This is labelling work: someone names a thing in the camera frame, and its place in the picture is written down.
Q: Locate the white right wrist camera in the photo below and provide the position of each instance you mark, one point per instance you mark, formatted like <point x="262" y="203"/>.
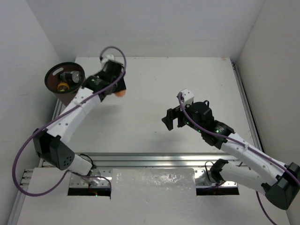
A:
<point x="186" y="97"/>

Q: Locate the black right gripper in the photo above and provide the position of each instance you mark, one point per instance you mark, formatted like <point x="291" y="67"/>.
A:
<point x="177" y="112"/>

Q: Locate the aluminium front rail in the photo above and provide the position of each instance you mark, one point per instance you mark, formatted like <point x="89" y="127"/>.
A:
<point x="106" y="162"/>

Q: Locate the clear bottle yellow cap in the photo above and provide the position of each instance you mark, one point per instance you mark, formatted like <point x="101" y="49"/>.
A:
<point x="63" y="86"/>

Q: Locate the clear bottle black label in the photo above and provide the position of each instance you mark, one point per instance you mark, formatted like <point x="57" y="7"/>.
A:
<point x="71" y="76"/>

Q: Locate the small orange juice bottle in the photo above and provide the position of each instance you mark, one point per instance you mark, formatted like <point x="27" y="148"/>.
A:
<point x="120" y="93"/>

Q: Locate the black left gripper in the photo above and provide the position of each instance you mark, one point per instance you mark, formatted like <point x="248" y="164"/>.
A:
<point x="119" y="84"/>

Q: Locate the brown plastic waste bin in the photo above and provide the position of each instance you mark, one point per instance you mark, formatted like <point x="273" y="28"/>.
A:
<point x="52" y="79"/>

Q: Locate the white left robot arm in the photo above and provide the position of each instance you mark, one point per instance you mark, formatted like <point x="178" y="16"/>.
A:
<point x="51" y="144"/>

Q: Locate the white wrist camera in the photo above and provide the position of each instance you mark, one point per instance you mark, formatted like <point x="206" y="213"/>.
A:
<point x="105" y="59"/>
<point x="186" y="97"/>

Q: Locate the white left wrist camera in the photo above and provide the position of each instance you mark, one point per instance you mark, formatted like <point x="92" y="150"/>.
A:
<point x="105" y="59"/>

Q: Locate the aluminium right side rail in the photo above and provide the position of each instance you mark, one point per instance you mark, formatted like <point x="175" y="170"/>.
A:
<point x="249" y="116"/>

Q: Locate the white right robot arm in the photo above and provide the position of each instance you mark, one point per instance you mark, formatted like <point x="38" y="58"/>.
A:
<point x="277" y="181"/>

